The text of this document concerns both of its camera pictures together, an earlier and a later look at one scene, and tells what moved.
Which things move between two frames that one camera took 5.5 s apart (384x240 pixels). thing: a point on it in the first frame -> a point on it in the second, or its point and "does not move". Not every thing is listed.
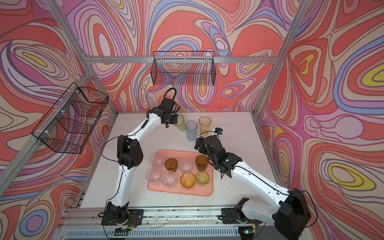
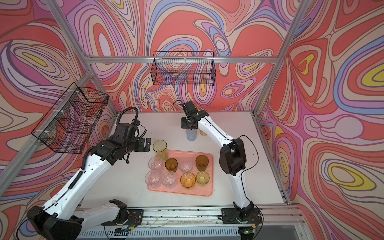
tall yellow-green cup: x=180 y=123 -> x=160 y=147
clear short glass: x=186 y=166 does not move
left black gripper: x=175 y=120 -> x=142 y=147
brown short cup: x=171 y=164 does not move
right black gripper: x=198 y=144 -> x=184 y=125
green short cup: x=203 y=177 does not move
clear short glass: x=168 y=178 does not move
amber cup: x=188 y=180 does not move
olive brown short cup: x=201 y=162 does not move
